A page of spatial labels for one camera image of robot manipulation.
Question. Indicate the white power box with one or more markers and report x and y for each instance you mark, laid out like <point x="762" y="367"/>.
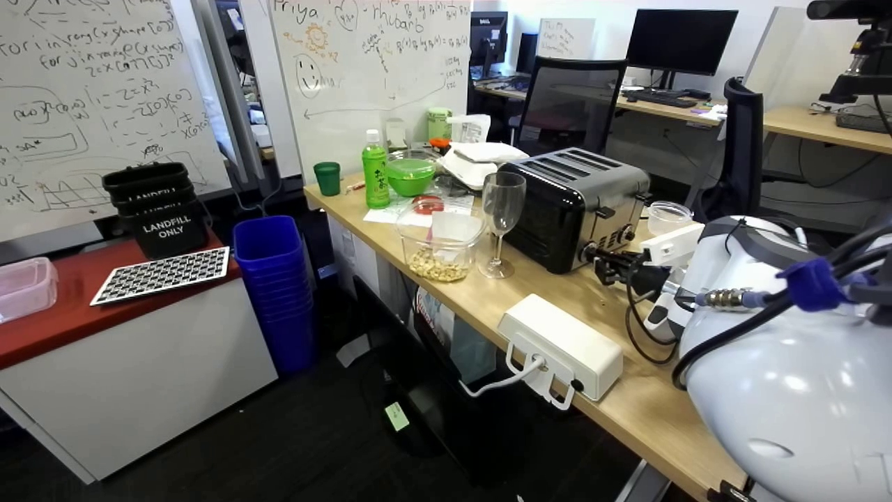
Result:
<point x="560" y="354"/>

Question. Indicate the white mug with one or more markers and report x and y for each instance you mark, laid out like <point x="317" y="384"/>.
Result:
<point x="470" y="126"/>

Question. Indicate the green plastic bottle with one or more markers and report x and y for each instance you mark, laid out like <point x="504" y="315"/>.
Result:
<point x="376" y="155"/>

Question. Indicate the stacked black bins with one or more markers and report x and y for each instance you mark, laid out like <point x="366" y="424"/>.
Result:
<point x="157" y="207"/>

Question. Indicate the dark green cup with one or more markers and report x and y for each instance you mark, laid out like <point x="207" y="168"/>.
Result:
<point x="327" y="173"/>

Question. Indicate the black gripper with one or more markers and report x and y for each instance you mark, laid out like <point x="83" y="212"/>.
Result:
<point x="664" y="265"/>

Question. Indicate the red top white cabinet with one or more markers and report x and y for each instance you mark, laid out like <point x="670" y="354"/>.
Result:
<point x="105" y="386"/>

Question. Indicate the black chair back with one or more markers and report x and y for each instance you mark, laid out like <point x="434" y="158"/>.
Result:
<point x="737" y="187"/>

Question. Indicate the black and silver toaster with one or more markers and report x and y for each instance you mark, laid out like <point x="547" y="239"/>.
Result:
<point x="578" y="205"/>

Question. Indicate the whiteboard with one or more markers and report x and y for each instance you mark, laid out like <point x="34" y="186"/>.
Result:
<point x="353" y="66"/>
<point x="91" y="88"/>

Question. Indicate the right whiteboard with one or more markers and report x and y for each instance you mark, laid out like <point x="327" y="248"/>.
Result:
<point x="353" y="66"/>

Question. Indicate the clear plastic container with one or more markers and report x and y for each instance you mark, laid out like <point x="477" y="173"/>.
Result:
<point x="26" y="287"/>

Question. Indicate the red small dish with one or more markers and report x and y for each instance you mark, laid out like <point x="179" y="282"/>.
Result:
<point x="429" y="205"/>

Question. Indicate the stack of white plates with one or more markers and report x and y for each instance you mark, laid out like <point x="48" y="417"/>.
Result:
<point x="473" y="162"/>

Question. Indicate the stacked blue bins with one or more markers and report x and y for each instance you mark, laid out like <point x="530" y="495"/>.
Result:
<point x="278" y="275"/>

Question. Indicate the light green cup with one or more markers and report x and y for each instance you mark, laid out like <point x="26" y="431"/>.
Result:
<point x="438" y="123"/>

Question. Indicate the black mesh office chair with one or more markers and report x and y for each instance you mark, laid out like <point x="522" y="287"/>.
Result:
<point x="571" y="101"/>

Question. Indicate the clear glass bowl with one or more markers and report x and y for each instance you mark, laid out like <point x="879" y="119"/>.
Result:
<point x="438" y="258"/>

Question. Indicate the green plastic bowl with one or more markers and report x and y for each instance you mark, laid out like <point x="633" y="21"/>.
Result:
<point x="408" y="176"/>

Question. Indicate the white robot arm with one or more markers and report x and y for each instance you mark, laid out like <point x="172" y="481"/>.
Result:
<point x="788" y="354"/>

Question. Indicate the clear wine glass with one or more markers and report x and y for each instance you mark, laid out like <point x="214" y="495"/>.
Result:
<point x="504" y="201"/>

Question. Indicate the small clear plastic cup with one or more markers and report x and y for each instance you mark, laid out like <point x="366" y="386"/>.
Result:
<point x="667" y="215"/>

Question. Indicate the black computer monitor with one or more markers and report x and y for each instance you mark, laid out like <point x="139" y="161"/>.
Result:
<point x="678" y="39"/>

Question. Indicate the left whiteboard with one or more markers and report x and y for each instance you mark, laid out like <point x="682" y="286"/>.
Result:
<point x="91" y="88"/>

